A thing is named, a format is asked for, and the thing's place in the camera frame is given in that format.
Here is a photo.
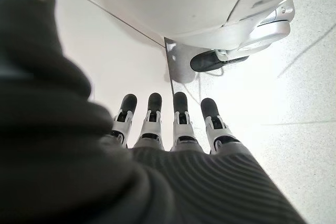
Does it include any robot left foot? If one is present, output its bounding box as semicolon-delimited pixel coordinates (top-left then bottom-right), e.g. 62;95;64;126
190;0;296;74

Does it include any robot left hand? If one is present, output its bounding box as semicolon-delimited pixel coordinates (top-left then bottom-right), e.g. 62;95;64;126
0;0;307;224

